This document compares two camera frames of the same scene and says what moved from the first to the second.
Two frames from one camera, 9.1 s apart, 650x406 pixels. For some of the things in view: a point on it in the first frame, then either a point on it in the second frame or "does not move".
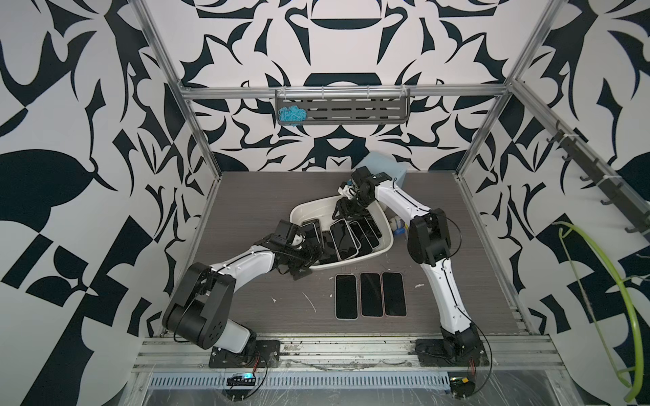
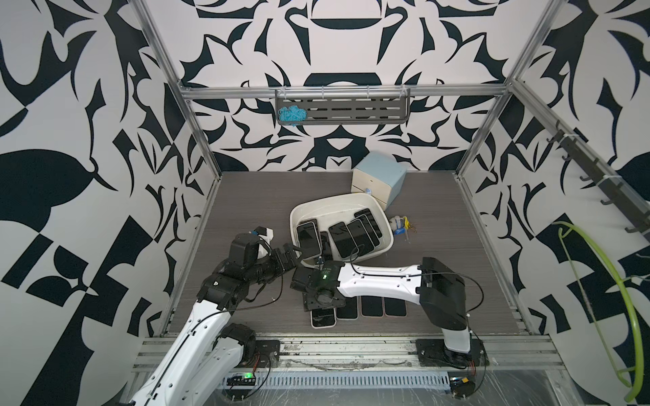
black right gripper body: x=351 y=205 -> x=309 y=300
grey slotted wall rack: x=349 y=106 does not move
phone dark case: x=371 y=299 does not move
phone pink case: x=393 y=294 does not move
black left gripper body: x=300 y=257 -> x=267 y=268
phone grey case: x=346 y=299 does not move
